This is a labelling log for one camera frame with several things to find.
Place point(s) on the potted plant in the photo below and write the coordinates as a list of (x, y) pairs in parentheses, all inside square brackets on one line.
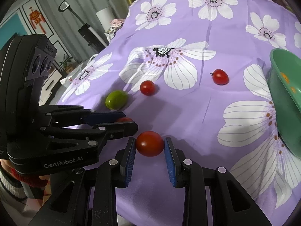
[(67, 65)]

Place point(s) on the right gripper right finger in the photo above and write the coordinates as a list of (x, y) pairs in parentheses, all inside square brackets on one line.
[(230, 202)]

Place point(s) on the green plastic bowl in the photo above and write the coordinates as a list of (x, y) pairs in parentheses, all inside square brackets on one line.
[(284, 85)]

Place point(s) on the red chinese knot decoration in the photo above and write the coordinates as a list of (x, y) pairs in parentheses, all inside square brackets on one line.
[(36, 18)]

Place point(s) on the left forearm striped sleeve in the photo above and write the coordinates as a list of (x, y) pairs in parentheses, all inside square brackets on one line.
[(11, 189)]

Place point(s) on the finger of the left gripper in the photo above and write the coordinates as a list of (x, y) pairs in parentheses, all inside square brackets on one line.
[(105, 131), (94, 116)]

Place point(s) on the floral cloth pile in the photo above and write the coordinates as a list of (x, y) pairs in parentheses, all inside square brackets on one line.
[(115, 25)]

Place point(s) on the purple floral tablecloth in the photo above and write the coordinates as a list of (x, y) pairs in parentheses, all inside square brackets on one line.
[(176, 44)]

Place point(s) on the white cylinder lamp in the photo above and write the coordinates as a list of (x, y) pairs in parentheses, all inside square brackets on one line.
[(105, 16)]

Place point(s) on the green lime fruit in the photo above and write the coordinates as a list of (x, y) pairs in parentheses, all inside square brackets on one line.
[(116, 100)]

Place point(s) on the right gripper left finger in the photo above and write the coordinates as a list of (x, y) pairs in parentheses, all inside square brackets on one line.
[(88, 196)]

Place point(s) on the red cherry tomato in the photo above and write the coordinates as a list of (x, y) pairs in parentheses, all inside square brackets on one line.
[(219, 77), (124, 119), (148, 88), (149, 144)]

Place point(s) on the left hand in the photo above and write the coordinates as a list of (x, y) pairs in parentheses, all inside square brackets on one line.
[(33, 181)]

